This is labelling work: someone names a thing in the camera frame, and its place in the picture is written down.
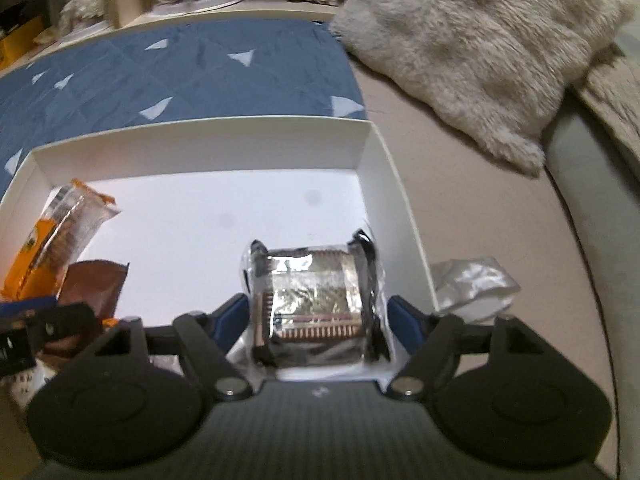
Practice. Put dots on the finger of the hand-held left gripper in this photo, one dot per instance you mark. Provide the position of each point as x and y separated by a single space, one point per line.
65 325
25 306

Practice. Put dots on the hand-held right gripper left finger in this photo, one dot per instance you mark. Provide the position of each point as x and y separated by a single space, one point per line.
232 312

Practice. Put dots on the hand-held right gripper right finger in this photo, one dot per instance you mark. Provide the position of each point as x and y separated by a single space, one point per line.
405 322

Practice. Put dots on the brown snack packet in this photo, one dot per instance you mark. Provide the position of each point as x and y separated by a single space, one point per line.
95 290

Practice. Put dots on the orange snack packet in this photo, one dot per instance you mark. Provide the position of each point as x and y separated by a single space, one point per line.
45 240

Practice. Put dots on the dark gold foil packet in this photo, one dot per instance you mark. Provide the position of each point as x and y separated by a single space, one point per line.
305 290

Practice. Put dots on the white cardboard box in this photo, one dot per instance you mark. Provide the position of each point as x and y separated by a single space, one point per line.
200 210

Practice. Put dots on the white plastic wrapper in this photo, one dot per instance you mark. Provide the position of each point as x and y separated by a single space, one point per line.
475 285

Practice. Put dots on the grey cushion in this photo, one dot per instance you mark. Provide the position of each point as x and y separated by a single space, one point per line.
610 260

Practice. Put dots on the fluffy beige pillow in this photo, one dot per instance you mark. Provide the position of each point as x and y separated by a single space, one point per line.
475 45

